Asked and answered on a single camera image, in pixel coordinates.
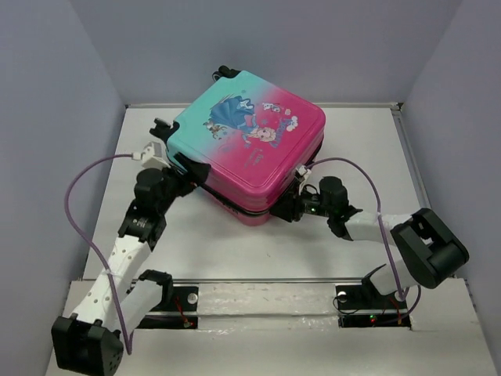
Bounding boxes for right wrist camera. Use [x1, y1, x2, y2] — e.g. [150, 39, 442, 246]
[294, 165, 312, 193]

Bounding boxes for pink and teal suitcase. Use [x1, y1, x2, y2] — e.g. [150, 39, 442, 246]
[150, 66, 326, 226]

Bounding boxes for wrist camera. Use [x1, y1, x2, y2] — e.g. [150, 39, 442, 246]
[140, 141, 168, 169]
[294, 165, 312, 193]

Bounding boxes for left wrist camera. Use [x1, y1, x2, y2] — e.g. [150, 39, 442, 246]
[140, 141, 168, 169]

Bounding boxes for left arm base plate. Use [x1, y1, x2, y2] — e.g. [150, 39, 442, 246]
[138, 285, 199, 330]

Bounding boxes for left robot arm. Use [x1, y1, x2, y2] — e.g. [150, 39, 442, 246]
[51, 152, 211, 375]

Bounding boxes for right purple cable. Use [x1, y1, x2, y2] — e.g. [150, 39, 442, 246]
[307, 157, 422, 324]

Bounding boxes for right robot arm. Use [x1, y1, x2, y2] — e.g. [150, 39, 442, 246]
[271, 176, 470, 301]

